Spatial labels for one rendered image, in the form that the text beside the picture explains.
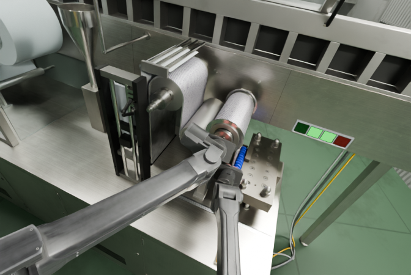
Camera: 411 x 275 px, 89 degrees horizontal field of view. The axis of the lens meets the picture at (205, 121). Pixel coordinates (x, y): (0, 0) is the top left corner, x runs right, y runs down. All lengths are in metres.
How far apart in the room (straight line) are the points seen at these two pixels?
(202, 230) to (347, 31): 0.92
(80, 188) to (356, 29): 1.24
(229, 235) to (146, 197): 0.26
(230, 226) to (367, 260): 1.93
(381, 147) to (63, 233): 1.14
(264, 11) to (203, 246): 0.92
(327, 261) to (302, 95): 1.54
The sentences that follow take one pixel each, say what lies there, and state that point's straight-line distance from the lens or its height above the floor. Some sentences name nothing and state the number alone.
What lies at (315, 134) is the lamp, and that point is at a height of 1.18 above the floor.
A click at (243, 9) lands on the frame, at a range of 0.94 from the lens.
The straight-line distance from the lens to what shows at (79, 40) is 1.07.
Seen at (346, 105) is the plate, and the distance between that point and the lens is 1.04.
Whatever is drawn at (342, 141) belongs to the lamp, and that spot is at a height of 1.19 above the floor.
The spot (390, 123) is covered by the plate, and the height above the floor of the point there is 1.33.
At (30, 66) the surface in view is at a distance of 1.31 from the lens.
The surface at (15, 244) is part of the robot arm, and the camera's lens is 0.36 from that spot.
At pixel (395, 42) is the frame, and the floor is 1.62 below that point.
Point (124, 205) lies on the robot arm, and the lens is 0.41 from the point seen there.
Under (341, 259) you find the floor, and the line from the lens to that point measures 2.30.
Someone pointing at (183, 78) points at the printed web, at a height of 1.40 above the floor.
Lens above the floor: 1.76
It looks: 38 degrees down
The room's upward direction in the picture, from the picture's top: 10 degrees clockwise
